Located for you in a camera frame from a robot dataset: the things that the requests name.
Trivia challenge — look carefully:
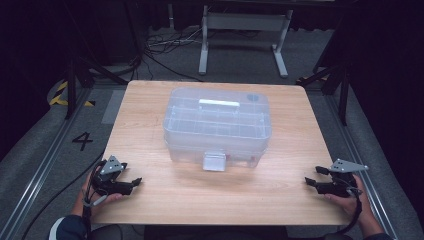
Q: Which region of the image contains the metal floor rail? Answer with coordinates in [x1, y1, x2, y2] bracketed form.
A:
[0, 88, 93, 240]
[323, 93, 401, 240]

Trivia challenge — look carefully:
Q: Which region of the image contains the left hand-held gripper cable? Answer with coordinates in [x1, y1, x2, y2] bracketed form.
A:
[81, 159, 109, 238]

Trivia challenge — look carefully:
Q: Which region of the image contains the hand-held gripper cable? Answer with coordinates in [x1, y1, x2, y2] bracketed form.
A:
[315, 186, 365, 240]
[81, 159, 109, 238]

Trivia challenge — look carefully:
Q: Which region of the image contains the person's right hand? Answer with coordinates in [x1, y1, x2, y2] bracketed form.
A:
[324, 174, 372, 222]

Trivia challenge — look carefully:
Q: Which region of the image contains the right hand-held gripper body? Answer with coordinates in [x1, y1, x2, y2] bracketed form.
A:
[315, 158, 370, 199]

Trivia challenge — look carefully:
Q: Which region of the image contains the black metal stand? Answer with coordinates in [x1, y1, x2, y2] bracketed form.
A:
[64, 54, 130, 120]
[295, 61, 352, 127]

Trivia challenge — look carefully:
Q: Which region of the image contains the grey metal table frame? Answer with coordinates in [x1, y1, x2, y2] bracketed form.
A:
[197, 4, 295, 80]

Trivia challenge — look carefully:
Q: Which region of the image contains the bundle of floor cables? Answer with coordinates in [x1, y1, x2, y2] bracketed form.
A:
[143, 27, 205, 83]

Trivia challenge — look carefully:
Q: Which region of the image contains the right hand-held gripper cable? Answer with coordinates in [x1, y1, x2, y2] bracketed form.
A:
[315, 186, 365, 240]

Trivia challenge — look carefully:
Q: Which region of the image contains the clear plastic storage box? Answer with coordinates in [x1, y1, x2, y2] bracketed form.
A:
[162, 86, 273, 173]

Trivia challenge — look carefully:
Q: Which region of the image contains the person's left hand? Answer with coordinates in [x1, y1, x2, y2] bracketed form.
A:
[73, 166, 125, 216]

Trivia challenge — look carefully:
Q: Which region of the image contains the black floor cable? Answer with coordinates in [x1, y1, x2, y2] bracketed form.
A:
[20, 151, 106, 240]

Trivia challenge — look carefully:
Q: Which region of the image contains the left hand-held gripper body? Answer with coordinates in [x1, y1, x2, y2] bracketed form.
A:
[90, 154, 134, 198]

